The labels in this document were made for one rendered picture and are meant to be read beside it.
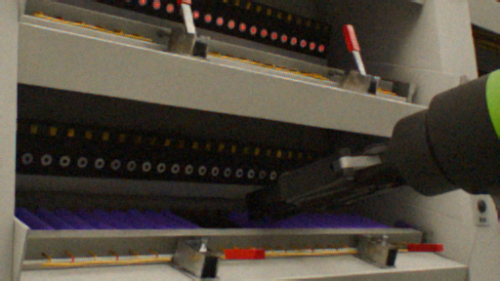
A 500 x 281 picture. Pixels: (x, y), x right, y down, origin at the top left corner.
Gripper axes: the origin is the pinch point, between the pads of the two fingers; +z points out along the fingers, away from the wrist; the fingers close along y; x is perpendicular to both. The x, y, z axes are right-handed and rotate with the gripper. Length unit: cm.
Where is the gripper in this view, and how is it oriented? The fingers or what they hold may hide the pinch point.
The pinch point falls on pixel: (283, 200)
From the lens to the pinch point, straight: 72.8
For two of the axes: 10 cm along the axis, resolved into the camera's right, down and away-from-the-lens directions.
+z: -6.3, 3.4, 7.0
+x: -1.3, -9.3, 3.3
